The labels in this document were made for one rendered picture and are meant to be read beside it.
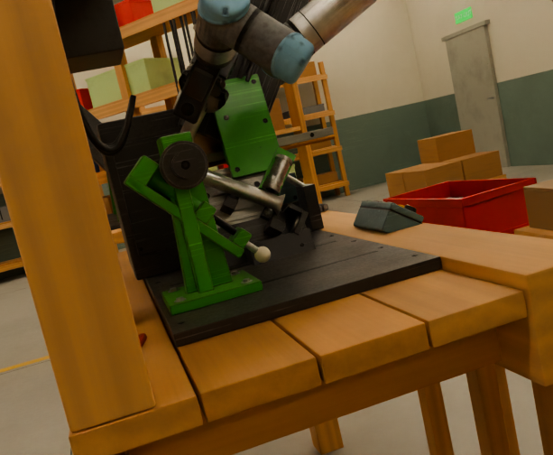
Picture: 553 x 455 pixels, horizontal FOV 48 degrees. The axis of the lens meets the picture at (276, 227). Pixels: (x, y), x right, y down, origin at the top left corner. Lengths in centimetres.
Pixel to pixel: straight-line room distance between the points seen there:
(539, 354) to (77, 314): 56
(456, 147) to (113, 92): 468
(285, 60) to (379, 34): 1061
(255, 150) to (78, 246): 72
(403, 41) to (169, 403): 1124
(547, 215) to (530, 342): 46
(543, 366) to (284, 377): 34
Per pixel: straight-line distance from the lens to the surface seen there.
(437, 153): 796
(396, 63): 1165
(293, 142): 147
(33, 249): 67
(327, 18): 114
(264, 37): 101
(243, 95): 135
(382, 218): 128
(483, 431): 157
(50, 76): 67
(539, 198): 130
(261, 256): 105
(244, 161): 131
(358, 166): 1116
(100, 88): 486
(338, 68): 1119
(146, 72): 453
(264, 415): 82
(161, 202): 100
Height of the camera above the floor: 113
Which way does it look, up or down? 8 degrees down
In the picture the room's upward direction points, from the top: 13 degrees counter-clockwise
